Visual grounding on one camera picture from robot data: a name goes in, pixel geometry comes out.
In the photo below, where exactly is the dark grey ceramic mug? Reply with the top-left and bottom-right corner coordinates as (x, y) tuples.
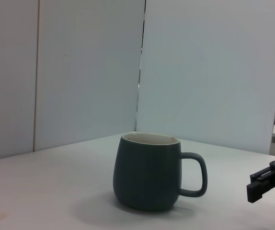
(112, 131), (208, 213)

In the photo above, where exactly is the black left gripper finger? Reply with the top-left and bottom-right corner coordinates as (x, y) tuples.
(246, 160), (275, 204)

